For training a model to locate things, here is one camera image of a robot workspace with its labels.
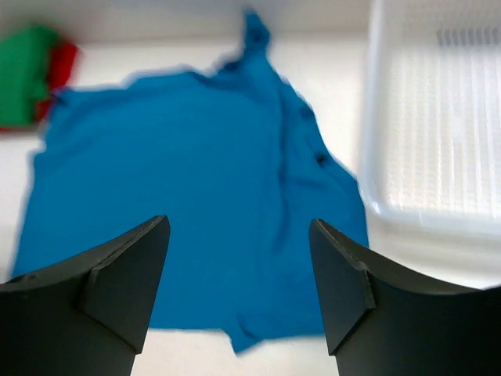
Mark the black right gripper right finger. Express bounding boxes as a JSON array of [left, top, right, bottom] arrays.
[[309, 219, 500, 375]]

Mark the white perforated plastic basket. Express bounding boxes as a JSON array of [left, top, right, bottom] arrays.
[[359, 0, 501, 240]]

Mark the folded red t shirt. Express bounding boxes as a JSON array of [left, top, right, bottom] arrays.
[[1, 38, 78, 131]]

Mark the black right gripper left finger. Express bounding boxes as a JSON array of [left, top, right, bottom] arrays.
[[1, 216, 170, 375]]

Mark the folded green t shirt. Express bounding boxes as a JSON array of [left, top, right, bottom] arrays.
[[1, 24, 59, 128]]

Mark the blue t shirt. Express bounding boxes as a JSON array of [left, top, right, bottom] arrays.
[[13, 11, 368, 352]]

